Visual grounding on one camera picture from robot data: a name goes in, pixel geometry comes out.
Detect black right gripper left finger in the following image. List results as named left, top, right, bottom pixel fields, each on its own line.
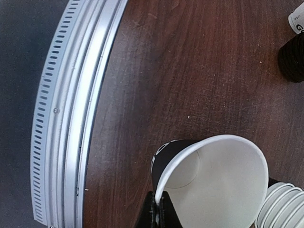
left=134, top=191, right=157, bottom=228

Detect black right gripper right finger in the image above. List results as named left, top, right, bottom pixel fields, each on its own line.
left=159, top=191, right=182, bottom=228

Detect black white paper cup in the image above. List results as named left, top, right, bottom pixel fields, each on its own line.
left=150, top=134, right=268, bottom=228

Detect stacked paper cups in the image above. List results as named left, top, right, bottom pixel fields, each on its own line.
left=254, top=178, right=304, bottom=228

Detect black lid stack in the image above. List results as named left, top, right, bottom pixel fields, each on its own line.
left=277, top=33, right=304, bottom=83

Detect white paper straw cup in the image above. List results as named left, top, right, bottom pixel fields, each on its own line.
left=288, top=3, right=304, bottom=34

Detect aluminium table front rail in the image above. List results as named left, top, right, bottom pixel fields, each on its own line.
left=30, top=0, right=127, bottom=228

